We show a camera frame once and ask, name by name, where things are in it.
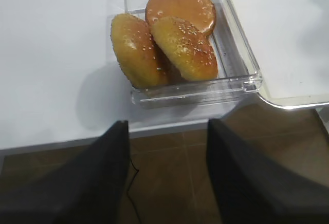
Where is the clear plastic bun container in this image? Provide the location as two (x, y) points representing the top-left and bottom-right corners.
(124, 0), (261, 107)

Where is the left sesame bun top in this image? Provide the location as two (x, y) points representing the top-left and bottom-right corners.
(110, 13), (169, 89)

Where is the middle sesame bun top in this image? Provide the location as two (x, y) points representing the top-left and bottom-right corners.
(151, 16), (218, 81)

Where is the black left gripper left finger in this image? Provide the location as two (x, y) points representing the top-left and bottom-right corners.
(1, 121), (129, 223)

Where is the sesame bun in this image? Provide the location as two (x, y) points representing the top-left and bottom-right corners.
(151, 16), (218, 81)
(110, 13), (169, 89)

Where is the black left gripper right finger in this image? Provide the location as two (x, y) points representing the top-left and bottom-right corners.
(206, 119), (328, 223)

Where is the thin black cable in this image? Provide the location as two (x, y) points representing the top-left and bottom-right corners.
(125, 154), (144, 224)

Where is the rear glossy bun top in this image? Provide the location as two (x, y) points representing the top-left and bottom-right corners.
(145, 0), (216, 36)

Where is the white metal tray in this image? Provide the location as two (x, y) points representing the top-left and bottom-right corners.
(220, 0), (328, 109)

